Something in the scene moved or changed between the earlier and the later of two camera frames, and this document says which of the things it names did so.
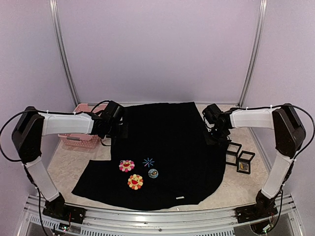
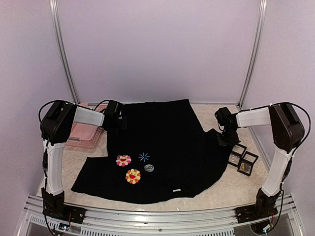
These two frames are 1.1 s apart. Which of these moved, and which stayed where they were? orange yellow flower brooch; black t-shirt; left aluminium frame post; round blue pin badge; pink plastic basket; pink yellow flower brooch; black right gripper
Moved: black t-shirt; round blue pin badge; black right gripper; orange yellow flower brooch; pink yellow flower brooch
Stayed: left aluminium frame post; pink plastic basket
